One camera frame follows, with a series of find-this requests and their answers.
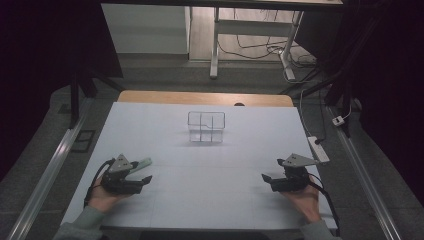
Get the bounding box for aluminium rail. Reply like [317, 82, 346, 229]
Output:
[6, 98, 95, 240]
[328, 105, 403, 240]

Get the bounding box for white power strip cable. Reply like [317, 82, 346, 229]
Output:
[298, 87, 315, 138]

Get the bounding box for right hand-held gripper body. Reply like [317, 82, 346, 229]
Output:
[271, 153, 321, 193]

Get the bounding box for person's right hand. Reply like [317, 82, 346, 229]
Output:
[281, 176, 322, 224]

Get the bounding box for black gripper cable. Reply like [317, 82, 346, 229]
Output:
[307, 172, 342, 238]
[83, 158, 116, 208]

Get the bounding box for black floor cables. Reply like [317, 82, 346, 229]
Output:
[218, 8, 318, 69]

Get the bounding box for black floor plate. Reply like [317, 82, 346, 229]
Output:
[70, 129, 97, 154]

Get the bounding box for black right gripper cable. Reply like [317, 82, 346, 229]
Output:
[307, 172, 342, 238]

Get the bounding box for person's left hand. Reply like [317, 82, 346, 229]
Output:
[87, 177, 134, 214]

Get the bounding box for clear acrylic organizer box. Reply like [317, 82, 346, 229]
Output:
[187, 110, 227, 145]

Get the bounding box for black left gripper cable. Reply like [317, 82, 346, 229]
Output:
[83, 158, 116, 208]

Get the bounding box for white desk frame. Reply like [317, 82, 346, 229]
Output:
[209, 5, 306, 82]

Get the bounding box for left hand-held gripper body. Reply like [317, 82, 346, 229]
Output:
[99, 153, 144, 196]

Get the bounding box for black metal stand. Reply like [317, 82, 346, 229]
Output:
[279, 66, 356, 138]
[68, 68, 126, 130]

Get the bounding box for white power strip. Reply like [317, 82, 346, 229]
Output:
[306, 135, 331, 164]

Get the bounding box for light green stick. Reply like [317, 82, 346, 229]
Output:
[130, 157, 154, 174]

